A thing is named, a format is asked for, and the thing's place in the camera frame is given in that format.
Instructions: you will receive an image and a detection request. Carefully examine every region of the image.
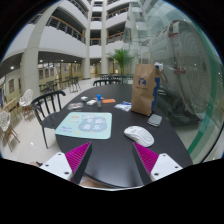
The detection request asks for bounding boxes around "potted palm plant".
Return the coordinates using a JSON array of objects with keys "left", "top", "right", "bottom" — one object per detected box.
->
[{"left": 108, "top": 48, "right": 134, "bottom": 76}]

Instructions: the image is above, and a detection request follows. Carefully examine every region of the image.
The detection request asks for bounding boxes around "white lattice chair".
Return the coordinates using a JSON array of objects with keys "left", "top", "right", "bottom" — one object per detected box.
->
[
  {"left": 18, "top": 88, "right": 35, "bottom": 116},
  {"left": 0, "top": 110, "right": 21, "bottom": 153}
]

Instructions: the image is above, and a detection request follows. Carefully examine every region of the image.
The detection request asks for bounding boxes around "wooden table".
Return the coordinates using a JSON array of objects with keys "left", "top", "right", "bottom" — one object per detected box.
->
[{"left": 0, "top": 97, "right": 19, "bottom": 114}]

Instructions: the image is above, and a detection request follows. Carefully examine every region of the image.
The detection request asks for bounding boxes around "black spindle-back chair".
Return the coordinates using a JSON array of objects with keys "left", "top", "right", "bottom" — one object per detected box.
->
[{"left": 30, "top": 90, "right": 67, "bottom": 150}]

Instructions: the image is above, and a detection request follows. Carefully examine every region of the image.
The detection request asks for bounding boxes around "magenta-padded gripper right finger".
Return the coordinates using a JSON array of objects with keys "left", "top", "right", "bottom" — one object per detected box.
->
[{"left": 131, "top": 142, "right": 184, "bottom": 186}]

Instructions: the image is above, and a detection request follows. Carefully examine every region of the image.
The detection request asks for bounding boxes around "clear plastic packet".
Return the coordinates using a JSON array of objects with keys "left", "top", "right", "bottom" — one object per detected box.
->
[{"left": 67, "top": 102, "right": 84, "bottom": 111}]

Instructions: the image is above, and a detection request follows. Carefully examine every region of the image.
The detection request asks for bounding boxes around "white perforated computer mouse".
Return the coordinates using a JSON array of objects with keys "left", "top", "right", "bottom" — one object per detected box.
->
[{"left": 123, "top": 125, "right": 155, "bottom": 148}]

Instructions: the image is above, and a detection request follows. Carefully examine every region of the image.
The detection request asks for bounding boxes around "group of black chairs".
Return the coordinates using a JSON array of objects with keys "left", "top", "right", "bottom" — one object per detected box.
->
[{"left": 38, "top": 76, "right": 82, "bottom": 95}]

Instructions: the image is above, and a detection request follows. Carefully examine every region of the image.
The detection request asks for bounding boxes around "light teal printed mouse pad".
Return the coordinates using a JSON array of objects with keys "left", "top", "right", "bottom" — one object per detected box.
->
[{"left": 54, "top": 111, "right": 113, "bottom": 140}]

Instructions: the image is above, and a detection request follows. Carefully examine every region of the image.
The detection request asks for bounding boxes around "phone in grey case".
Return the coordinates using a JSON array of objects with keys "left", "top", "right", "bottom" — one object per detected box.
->
[{"left": 147, "top": 113, "right": 163, "bottom": 128}]

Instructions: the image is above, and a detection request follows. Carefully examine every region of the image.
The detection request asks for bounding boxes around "brown paper bag blue logo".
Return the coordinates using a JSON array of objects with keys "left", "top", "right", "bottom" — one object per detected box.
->
[{"left": 130, "top": 51, "right": 161, "bottom": 117}]

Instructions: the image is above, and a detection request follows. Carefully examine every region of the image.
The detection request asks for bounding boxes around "black curved-back chair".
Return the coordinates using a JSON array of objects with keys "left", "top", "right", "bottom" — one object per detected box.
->
[{"left": 92, "top": 78, "right": 123, "bottom": 87}]

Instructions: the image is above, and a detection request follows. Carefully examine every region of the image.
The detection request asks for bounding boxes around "blue and white plastic packet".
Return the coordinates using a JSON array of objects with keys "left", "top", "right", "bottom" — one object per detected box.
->
[{"left": 114, "top": 101, "right": 133, "bottom": 112}]

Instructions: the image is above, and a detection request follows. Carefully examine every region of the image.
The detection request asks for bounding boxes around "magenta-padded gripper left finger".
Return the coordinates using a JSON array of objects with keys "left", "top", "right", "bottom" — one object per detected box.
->
[{"left": 39, "top": 141, "right": 93, "bottom": 185}]

